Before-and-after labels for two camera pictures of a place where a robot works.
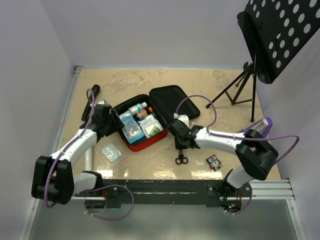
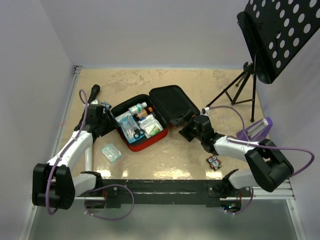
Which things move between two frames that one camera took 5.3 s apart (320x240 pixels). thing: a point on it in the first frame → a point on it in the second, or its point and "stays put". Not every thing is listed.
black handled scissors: (181, 159) → (138, 132)
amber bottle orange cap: (144, 113) stays put
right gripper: (178, 146) → (188, 116)
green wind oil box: (155, 130) stays put
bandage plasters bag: (111, 152) stays put
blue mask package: (131, 128) stays put
